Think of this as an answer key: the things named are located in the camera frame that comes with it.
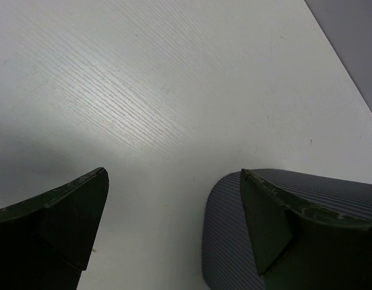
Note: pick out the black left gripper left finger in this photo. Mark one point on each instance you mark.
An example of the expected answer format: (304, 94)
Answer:
(46, 241)

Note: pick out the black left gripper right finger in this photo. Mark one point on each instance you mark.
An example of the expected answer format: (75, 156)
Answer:
(308, 231)

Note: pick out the grey mesh waste bin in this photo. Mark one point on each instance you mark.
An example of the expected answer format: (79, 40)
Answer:
(227, 257)

